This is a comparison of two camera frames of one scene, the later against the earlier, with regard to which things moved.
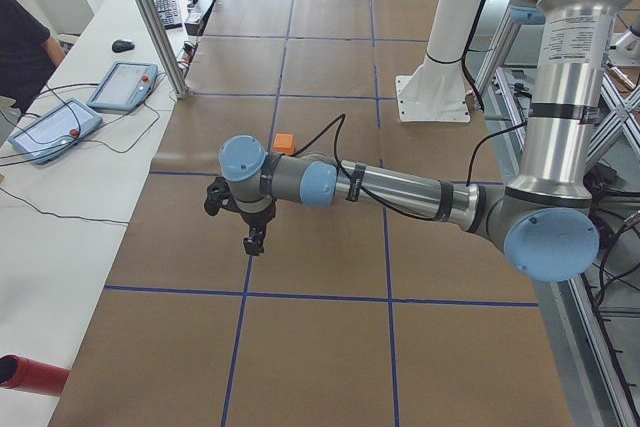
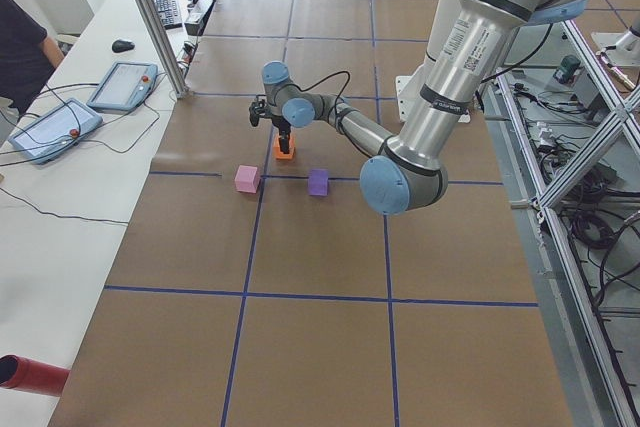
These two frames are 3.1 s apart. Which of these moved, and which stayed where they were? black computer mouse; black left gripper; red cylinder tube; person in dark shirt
Moved: black left gripper
Stayed: black computer mouse; person in dark shirt; red cylinder tube
